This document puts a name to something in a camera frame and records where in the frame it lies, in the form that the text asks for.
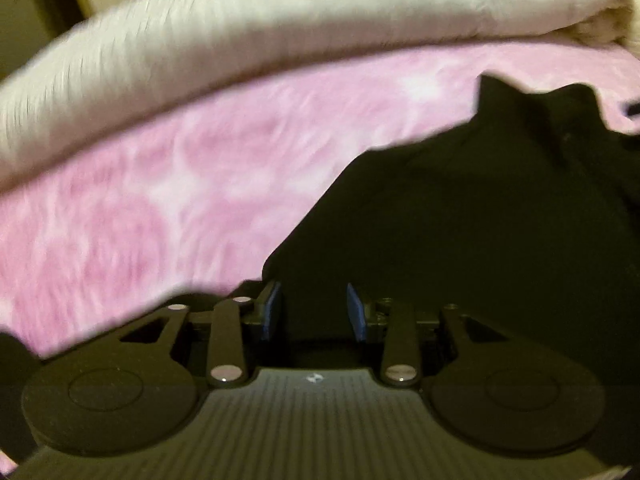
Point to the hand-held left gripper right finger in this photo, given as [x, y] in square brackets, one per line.
[356, 312]

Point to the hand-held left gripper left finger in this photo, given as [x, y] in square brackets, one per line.
[272, 310]

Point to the black garment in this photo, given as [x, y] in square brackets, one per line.
[475, 200]

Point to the pink floral blanket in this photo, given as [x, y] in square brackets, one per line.
[165, 195]

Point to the white quilted duvet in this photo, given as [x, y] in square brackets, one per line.
[240, 40]

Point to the dark furniture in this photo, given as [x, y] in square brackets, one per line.
[35, 10]

